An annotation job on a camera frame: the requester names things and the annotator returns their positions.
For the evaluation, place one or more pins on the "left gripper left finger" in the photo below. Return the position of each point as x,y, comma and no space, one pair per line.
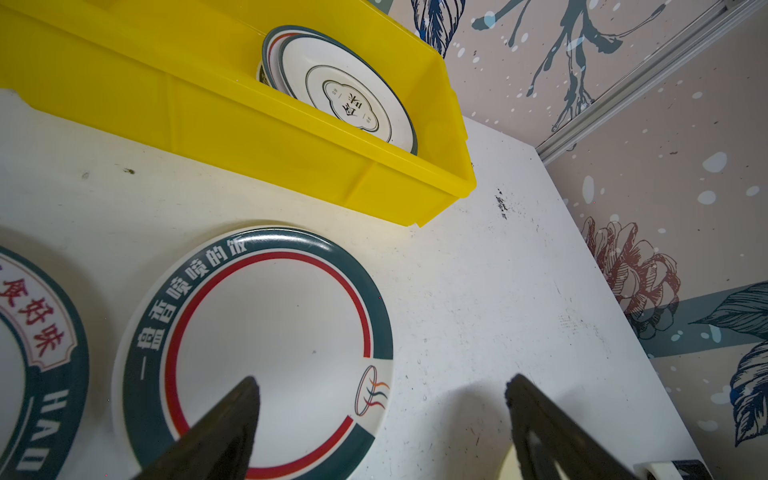
220,445

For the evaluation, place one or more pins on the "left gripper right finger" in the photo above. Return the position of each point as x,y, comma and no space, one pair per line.
549,444

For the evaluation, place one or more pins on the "cream floral round plate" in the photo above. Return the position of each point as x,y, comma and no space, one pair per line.
510,467

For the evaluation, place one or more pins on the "medium green rimmed white plate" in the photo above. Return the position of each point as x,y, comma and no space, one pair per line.
283,305

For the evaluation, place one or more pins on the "white plate thin dark rim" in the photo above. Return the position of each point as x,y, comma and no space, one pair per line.
327,75

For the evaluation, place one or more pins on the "white plate red characters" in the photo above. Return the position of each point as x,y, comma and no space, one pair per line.
269,71

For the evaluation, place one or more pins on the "yellow plastic bin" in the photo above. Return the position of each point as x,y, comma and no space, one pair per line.
181,76

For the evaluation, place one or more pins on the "dark lettered rim white plate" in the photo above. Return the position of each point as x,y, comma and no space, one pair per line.
45,371

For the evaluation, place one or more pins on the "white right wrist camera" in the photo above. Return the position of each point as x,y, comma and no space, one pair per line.
673,470

